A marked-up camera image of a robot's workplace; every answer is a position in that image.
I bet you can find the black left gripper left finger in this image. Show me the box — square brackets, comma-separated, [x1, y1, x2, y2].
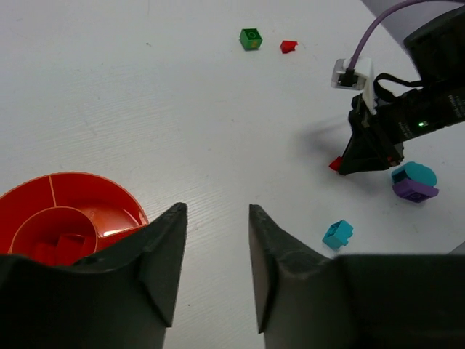
[1, 203, 187, 348]

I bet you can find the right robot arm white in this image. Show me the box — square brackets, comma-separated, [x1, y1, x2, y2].
[331, 1, 464, 175]

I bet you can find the large red rounded lego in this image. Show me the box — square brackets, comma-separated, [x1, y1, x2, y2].
[31, 234, 96, 265]

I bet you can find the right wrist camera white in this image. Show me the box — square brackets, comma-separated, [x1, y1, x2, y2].
[331, 57, 377, 115]

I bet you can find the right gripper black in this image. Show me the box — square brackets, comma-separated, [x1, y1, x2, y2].
[337, 87, 464, 175]

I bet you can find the red lego slope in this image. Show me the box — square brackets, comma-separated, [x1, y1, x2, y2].
[280, 40, 299, 54]
[328, 156, 343, 172]

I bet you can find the dark green lego brick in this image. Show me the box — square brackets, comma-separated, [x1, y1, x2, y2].
[239, 28, 262, 51]

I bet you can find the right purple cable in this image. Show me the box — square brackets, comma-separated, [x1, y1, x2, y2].
[347, 0, 462, 70]

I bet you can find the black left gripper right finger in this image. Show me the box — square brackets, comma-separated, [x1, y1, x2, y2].
[248, 204, 464, 348]

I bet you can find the orange round divided container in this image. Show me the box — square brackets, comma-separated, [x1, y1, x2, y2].
[1, 172, 148, 260]

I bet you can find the small teal lego brick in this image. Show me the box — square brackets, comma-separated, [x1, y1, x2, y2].
[322, 220, 353, 251]

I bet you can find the teal rounded lego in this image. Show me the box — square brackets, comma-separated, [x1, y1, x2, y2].
[391, 161, 437, 187]

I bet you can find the purple lego under teal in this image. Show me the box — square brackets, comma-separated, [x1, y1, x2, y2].
[392, 179, 439, 204]

